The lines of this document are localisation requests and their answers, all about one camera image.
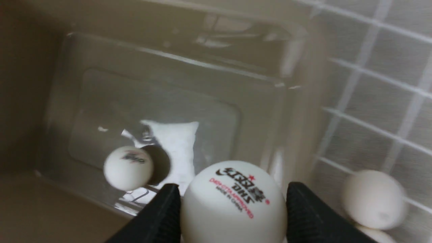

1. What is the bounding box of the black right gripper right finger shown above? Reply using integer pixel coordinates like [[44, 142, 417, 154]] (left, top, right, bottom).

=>
[[286, 182, 375, 243]]

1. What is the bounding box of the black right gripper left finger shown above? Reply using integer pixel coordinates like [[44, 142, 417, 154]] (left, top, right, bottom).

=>
[[106, 184, 182, 243]]

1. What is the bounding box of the white printed ping-pong ball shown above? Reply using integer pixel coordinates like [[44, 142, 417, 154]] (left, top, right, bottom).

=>
[[103, 146, 154, 191], [181, 161, 288, 243]]

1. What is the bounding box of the olive plastic bin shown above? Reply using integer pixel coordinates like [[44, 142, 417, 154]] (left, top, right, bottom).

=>
[[1, 0, 327, 243]]

